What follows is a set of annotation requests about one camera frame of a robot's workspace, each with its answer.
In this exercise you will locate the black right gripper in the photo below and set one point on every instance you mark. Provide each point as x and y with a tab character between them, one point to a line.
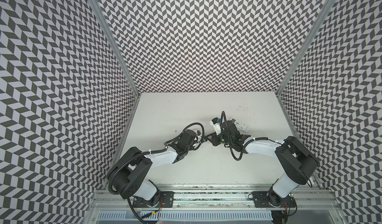
221	137

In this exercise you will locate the white remote with display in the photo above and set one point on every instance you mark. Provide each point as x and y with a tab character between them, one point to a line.
240	125

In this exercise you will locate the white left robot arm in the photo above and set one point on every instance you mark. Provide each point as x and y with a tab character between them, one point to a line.
127	178

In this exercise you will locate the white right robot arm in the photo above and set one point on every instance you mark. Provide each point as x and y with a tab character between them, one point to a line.
296	160

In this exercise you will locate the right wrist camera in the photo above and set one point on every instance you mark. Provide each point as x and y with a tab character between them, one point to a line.
215	123

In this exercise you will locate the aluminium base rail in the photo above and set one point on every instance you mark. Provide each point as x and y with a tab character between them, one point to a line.
219	204

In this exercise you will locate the aluminium left corner post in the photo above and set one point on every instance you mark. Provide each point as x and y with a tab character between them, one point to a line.
112	42

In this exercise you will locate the aluminium corner post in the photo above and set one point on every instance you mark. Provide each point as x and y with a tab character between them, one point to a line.
322	15
112	42

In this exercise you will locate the aluminium right corner post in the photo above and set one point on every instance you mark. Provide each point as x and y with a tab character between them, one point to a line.
322	15

